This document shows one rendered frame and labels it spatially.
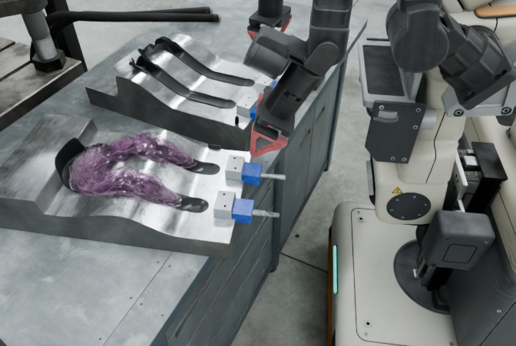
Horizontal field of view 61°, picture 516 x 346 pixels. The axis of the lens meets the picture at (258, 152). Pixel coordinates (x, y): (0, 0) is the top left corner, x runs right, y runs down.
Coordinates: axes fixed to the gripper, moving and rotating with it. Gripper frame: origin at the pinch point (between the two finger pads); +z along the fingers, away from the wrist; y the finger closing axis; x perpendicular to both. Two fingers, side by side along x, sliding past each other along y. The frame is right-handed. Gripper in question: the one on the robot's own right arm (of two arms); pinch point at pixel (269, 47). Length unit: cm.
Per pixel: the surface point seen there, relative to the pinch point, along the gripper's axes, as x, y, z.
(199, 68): -21.4, -0.5, 12.4
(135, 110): -31.0, 17.4, 18.1
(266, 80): -0.1, 0.5, 9.4
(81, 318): -5, 68, 22
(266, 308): 9, 13, 101
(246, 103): -0.5, 11.4, 9.5
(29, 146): -36, 46, 11
